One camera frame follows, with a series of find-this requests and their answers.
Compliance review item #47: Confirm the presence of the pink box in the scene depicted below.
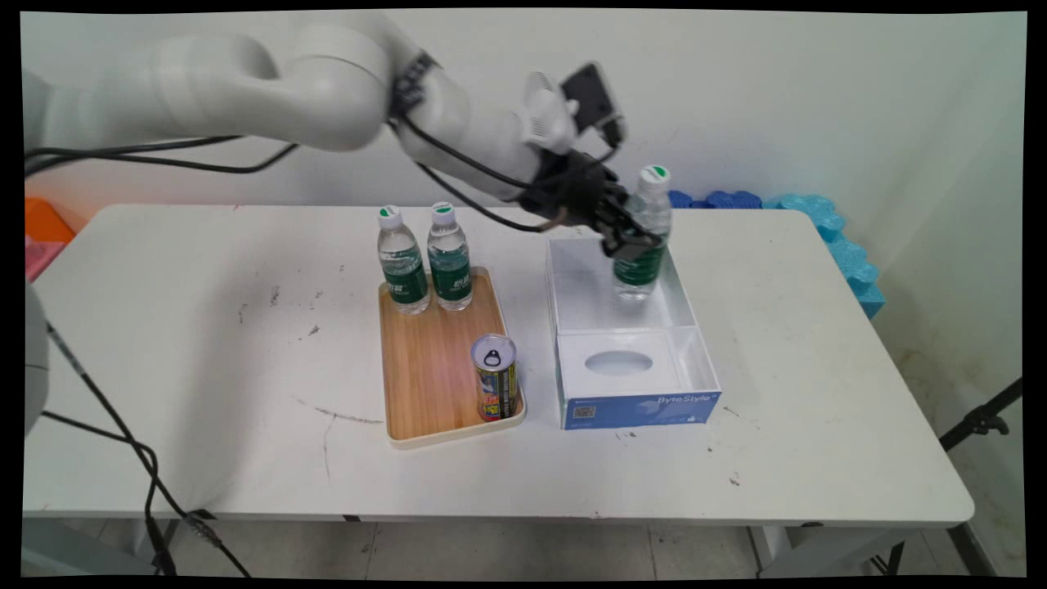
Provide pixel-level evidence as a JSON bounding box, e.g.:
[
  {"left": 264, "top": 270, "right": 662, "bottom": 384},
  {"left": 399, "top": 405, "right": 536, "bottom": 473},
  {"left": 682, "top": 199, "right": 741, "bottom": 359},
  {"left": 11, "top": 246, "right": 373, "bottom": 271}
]
[{"left": 23, "top": 236, "right": 66, "bottom": 283}]

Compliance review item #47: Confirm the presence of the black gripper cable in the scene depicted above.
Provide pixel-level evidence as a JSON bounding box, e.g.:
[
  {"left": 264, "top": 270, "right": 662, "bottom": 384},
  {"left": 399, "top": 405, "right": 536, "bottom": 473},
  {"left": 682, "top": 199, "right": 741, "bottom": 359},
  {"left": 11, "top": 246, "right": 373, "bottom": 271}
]
[{"left": 389, "top": 113, "right": 570, "bottom": 236}]

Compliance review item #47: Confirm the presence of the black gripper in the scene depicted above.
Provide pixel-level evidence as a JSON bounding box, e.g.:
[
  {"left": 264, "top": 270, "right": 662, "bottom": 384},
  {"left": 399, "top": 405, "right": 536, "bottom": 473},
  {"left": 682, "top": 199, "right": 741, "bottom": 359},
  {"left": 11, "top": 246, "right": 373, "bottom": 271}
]
[{"left": 521, "top": 151, "right": 666, "bottom": 263}]

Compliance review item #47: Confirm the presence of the white table leg frame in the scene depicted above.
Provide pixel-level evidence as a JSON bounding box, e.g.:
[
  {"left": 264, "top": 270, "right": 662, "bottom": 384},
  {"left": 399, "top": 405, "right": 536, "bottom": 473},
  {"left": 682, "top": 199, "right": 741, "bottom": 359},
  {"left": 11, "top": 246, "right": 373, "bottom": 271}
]
[
  {"left": 23, "top": 517, "right": 179, "bottom": 577},
  {"left": 746, "top": 524, "right": 995, "bottom": 578}
]

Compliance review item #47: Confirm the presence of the wooden tray with cream rim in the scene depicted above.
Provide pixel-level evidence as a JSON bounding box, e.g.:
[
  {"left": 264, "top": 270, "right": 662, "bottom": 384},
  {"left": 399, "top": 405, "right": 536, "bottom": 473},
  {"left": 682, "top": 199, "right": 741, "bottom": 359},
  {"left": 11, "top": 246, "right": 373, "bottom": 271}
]
[{"left": 378, "top": 266, "right": 528, "bottom": 451}]

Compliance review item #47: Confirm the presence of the colourful drink can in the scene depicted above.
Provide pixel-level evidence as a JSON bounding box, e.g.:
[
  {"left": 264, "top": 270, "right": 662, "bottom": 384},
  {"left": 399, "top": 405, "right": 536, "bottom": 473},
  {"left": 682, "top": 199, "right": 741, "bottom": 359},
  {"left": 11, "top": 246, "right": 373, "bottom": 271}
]
[{"left": 471, "top": 333, "right": 519, "bottom": 423}]

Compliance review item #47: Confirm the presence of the light blue foam mat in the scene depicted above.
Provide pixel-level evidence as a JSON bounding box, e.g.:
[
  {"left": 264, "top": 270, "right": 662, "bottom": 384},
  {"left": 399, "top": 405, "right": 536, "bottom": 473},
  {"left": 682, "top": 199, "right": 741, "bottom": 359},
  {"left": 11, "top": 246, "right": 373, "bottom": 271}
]
[{"left": 763, "top": 193, "right": 886, "bottom": 321}]

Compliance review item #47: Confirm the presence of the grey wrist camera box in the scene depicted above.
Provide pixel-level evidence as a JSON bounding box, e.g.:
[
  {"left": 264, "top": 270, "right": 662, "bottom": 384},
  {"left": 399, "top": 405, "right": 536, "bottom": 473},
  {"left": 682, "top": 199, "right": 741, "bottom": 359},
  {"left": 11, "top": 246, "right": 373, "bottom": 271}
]
[{"left": 559, "top": 63, "right": 628, "bottom": 146}]

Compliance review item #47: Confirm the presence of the white and blue cardboard box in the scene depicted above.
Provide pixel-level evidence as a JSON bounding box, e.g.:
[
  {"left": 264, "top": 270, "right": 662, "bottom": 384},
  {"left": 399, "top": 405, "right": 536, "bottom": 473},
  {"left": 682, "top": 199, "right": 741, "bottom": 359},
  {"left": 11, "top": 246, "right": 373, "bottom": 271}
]
[{"left": 545, "top": 236, "right": 724, "bottom": 432}]

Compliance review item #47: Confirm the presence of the black tripod stand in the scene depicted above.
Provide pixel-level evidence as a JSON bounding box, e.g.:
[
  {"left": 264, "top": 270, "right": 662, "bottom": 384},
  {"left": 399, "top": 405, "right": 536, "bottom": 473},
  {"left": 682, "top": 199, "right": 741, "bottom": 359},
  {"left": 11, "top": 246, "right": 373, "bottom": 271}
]
[{"left": 939, "top": 377, "right": 1025, "bottom": 453}]

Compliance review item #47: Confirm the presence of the orange box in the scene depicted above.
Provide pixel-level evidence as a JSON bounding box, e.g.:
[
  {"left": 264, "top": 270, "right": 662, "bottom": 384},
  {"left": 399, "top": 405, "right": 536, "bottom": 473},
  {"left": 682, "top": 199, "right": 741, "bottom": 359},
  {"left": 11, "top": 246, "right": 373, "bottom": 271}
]
[{"left": 23, "top": 197, "right": 76, "bottom": 246}]

